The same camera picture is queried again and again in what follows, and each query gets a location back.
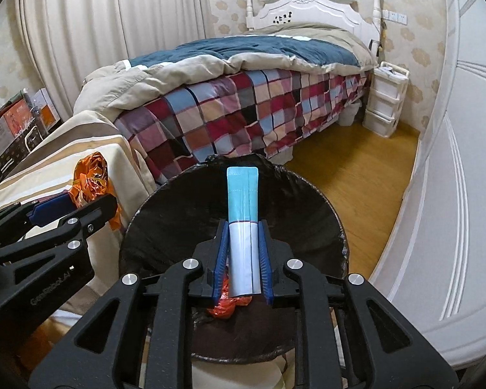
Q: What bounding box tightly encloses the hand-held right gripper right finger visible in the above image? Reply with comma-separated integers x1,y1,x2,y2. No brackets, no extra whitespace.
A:
257,219,464,389

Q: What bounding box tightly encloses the plaid bed sheet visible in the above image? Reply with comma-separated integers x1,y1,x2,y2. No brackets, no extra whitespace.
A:
113,67,369,183

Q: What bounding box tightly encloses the cardboard box with orange print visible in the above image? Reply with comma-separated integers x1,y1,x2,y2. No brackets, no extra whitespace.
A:
0,99,35,167

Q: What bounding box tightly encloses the orange plastic wrapper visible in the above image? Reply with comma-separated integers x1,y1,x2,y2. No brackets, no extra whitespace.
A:
69,152,122,231

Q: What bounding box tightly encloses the bin with black bag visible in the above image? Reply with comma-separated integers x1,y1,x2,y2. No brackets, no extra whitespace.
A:
119,155,349,363

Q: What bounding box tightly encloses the blue and beige quilt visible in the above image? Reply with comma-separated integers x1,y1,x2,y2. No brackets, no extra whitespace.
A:
74,22,379,118

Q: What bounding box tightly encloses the white and orange box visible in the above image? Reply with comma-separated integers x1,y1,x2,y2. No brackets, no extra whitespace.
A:
30,88,61,128

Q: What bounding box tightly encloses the dark cord with yellow tag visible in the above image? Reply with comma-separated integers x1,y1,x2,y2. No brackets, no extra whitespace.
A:
368,20,387,55

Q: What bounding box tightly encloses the white plastic drawer unit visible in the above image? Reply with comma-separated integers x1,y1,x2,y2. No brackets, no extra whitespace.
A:
362,62,411,135

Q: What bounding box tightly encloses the small white bin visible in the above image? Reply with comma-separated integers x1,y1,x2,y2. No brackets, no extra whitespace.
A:
338,101,361,126

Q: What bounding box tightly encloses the white and blue tube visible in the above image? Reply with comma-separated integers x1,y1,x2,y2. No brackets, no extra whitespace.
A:
226,166,264,297

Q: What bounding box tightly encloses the white panelled door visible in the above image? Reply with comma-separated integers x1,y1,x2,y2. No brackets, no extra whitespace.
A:
368,0,486,369

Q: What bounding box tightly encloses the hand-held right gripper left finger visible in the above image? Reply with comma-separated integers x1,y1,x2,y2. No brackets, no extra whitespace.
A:
30,219,231,389

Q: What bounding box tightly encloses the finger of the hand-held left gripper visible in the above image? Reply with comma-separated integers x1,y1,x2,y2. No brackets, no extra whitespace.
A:
0,194,118,269
0,192,76,248

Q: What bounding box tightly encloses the beige curtain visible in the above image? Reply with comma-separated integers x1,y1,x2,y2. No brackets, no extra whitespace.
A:
14,0,207,102

